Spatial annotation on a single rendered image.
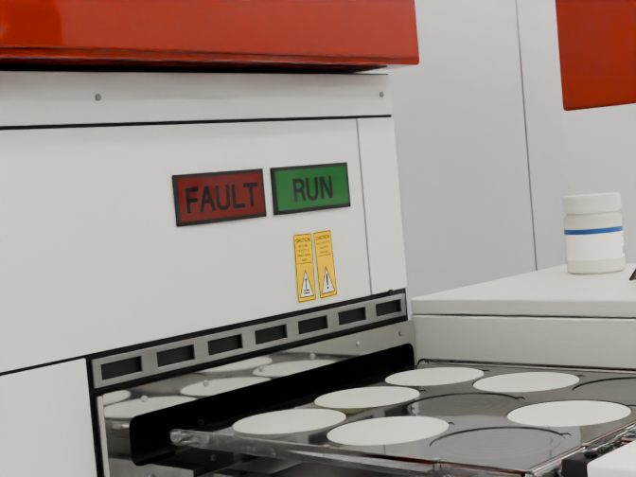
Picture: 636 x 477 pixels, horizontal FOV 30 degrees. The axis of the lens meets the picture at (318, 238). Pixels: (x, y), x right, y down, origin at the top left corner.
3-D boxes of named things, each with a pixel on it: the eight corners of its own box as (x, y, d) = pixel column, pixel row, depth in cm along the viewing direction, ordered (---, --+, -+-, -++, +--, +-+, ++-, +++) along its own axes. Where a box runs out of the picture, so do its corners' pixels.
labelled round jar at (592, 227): (556, 274, 146) (551, 198, 146) (585, 268, 151) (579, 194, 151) (609, 274, 142) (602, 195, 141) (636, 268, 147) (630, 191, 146)
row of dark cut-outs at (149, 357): (91, 388, 102) (88, 360, 102) (401, 314, 135) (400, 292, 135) (95, 388, 102) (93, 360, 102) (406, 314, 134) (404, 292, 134)
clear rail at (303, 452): (165, 446, 103) (164, 430, 103) (177, 442, 104) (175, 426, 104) (533, 495, 79) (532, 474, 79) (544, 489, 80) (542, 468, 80)
